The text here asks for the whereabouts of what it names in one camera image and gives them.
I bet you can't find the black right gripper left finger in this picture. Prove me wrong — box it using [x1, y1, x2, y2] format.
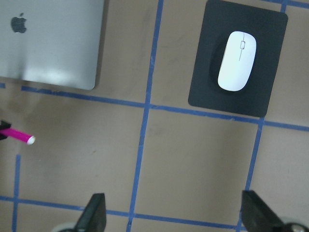
[73, 193, 107, 232]

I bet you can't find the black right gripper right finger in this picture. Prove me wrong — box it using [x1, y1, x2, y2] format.
[241, 190, 284, 232]

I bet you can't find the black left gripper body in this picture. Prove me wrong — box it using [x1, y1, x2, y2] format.
[0, 120, 11, 140]

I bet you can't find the pink highlighter pen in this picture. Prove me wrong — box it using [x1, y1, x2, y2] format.
[3, 128, 36, 145]

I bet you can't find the white computer mouse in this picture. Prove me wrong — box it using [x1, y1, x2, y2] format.
[217, 31, 257, 92]

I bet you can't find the black mousepad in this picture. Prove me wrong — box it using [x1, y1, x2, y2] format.
[188, 0, 288, 117]

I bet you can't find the silver laptop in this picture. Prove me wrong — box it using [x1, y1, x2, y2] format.
[0, 0, 104, 90]

